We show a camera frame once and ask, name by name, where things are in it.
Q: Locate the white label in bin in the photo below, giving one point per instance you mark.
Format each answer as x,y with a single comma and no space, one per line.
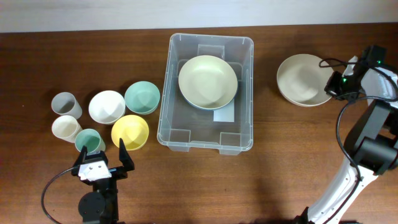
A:
224,114

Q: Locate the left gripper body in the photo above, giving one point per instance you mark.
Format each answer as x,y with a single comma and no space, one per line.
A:
117,173

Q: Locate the green bowl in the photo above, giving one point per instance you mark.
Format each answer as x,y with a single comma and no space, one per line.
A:
142,97

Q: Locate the grey cup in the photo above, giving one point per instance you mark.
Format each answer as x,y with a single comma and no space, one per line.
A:
65,103

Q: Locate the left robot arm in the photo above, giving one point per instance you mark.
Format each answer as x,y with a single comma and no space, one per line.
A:
101,204

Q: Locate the clear plastic storage bin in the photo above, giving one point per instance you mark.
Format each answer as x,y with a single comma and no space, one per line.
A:
182,126

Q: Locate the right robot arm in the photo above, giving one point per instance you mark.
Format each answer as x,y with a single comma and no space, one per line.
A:
368,154

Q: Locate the yellow bowl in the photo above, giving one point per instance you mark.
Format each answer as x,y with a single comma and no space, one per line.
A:
133,130

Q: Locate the cream plate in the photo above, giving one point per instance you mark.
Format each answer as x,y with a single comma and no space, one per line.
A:
206,73

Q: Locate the green cup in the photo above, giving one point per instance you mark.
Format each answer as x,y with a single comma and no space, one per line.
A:
91,139

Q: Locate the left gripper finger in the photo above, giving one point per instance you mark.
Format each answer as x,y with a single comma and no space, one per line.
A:
124,157
81,158

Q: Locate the white bowl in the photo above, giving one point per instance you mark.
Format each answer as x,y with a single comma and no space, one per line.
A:
107,107

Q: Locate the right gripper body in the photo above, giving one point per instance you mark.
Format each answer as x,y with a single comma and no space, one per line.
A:
342,87

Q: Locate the beige plate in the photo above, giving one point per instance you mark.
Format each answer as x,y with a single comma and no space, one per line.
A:
302,79

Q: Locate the cream cup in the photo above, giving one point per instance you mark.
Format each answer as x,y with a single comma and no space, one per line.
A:
66,128

